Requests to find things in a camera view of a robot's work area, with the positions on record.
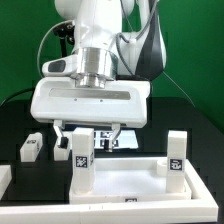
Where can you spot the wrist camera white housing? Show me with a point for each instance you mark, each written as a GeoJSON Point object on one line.
{"type": "Point", "coordinates": [62, 67]}

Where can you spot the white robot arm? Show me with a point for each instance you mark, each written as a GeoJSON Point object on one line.
{"type": "Point", "coordinates": [105, 81]}

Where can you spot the tag marker sheet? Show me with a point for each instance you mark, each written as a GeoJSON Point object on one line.
{"type": "Point", "coordinates": [126, 140]}

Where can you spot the white desk top tray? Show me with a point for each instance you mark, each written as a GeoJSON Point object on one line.
{"type": "Point", "coordinates": [119, 180]}

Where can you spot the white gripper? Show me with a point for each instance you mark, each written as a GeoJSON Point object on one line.
{"type": "Point", "coordinates": [119, 103]}

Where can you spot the camera on black stand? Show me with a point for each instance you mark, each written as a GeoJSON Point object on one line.
{"type": "Point", "coordinates": [65, 33]}

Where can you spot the white block left edge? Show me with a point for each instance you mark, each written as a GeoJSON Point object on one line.
{"type": "Point", "coordinates": [5, 178]}

